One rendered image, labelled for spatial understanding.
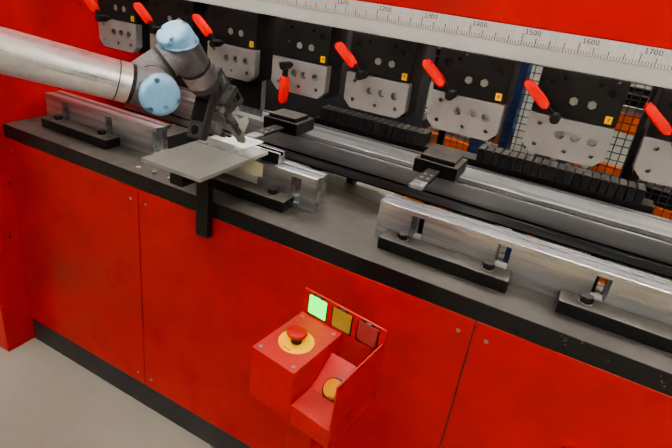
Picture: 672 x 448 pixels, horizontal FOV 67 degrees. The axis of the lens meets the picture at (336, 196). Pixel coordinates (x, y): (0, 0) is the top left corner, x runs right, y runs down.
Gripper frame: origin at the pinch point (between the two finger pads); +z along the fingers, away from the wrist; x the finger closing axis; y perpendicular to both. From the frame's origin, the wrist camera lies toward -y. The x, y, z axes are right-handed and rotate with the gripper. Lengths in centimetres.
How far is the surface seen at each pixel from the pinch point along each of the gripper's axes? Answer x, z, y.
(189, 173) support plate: -5.6, -12.5, -17.7
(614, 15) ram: -79, -32, 29
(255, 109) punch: -3.2, -2.4, 9.3
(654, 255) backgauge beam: -104, 25, 17
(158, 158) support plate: 5.7, -11.3, -16.4
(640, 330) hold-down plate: -101, 7, -10
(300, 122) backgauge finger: -4.7, 17.1, 21.1
